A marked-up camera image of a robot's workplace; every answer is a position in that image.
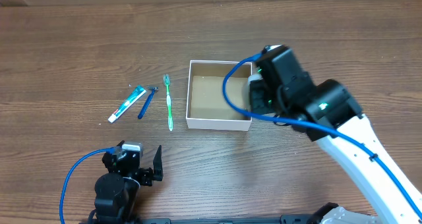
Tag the white cardboard box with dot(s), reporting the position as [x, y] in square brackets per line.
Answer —
[206, 105]

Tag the green toothbrush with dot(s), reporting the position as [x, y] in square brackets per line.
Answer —
[166, 80]

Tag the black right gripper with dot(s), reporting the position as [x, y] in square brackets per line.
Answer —
[258, 99]

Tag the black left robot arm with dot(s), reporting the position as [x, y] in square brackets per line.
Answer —
[116, 191]

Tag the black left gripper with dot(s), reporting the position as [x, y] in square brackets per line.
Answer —
[145, 175]

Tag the teal toothpaste tube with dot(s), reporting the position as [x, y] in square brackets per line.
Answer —
[137, 93]

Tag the blue disposable razor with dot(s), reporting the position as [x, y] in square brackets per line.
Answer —
[153, 90]

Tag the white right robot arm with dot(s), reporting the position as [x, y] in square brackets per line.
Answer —
[333, 119]

